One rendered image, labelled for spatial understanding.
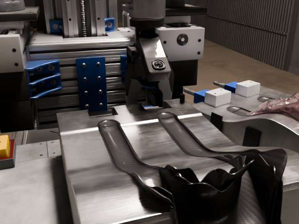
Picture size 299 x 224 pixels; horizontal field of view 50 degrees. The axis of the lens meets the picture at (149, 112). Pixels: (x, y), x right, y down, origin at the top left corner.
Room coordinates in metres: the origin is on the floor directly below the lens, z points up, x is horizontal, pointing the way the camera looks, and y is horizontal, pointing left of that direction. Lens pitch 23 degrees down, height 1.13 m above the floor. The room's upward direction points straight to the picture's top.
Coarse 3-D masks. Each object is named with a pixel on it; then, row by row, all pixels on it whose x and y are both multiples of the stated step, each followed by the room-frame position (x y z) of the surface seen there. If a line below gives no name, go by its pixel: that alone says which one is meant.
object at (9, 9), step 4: (0, 0) 0.91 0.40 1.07; (4, 0) 0.92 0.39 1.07; (8, 0) 0.94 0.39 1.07; (12, 0) 0.95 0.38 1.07; (16, 0) 0.95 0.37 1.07; (20, 0) 0.97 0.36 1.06; (0, 4) 0.91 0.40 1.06; (4, 4) 0.91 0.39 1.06; (8, 4) 0.92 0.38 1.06; (12, 4) 0.93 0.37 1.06; (16, 4) 0.94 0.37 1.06; (20, 4) 0.96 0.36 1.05; (24, 4) 1.00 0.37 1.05; (0, 8) 0.91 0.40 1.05; (4, 8) 0.91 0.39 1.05; (8, 8) 0.92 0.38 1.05; (12, 8) 0.93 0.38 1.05; (16, 8) 0.94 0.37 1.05; (20, 8) 0.96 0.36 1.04; (24, 8) 0.98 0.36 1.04
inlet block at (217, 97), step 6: (186, 90) 0.79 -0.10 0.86; (192, 90) 0.78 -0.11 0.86; (204, 90) 0.75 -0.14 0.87; (210, 90) 0.72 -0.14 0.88; (216, 90) 0.72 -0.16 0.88; (222, 90) 0.72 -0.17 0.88; (198, 96) 0.73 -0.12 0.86; (204, 96) 0.71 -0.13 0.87; (210, 96) 0.69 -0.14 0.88; (216, 96) 0.68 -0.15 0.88; (222, 96) 0.69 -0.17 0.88; (228, 96) 0.70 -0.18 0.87; (198, 102) 0.73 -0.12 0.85; (204, 102) 0.71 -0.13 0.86; (210, 102) 0.69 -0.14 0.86; (216, 102) 0.68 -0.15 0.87; (222, 102) 0.69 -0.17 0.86; (228, 102) 0.70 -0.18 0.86
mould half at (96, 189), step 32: (64, 128) 0.49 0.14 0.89; (96, 128) 0.50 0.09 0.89; (128, 128) 0.50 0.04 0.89; (160, 128) 0.50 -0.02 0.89; (192, 128) 0.50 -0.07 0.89; (64, 160) 0.43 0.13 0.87; (96, 160) 0.40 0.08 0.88; (160, 160) 0.39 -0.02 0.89; (192, 160) 0.35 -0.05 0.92; (288, 160) 0.32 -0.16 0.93; (96, 192) 0.26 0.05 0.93; (128, 192) 0.26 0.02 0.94; (288, 192) 0.27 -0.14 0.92
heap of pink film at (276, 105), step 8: (280, 96) 0.60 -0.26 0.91; (296, 96) 0.64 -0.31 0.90; (264, 104) 0.59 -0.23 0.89; (272, 104) 0.57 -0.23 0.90; (280, 104) 0.55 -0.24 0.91; (288, 104) 0.54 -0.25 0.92; (296, 104) 0.53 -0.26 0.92; (256, 112) 0.60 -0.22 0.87; (264, 112) 0.58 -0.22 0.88; (280, 112) 0.55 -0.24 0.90; (288, 112) 0.53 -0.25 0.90; (296, 112) 0.53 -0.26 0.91
